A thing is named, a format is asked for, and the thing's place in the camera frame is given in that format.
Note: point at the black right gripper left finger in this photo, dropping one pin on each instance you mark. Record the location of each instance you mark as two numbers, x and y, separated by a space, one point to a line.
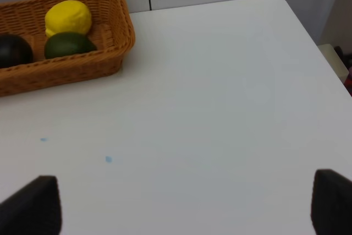
34 209

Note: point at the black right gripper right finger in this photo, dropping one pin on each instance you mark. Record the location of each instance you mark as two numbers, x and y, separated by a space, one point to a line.
331 203

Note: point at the dark mangosteen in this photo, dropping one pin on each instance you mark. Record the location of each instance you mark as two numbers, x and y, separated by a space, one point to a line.
15 51

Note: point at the green lime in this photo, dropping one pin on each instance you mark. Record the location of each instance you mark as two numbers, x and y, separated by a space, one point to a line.
67 44

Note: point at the yellow lemon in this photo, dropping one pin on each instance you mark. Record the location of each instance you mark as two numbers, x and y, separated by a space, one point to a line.
68 16

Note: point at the orange wicker basket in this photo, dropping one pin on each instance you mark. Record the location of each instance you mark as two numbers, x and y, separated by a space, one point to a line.
112 32

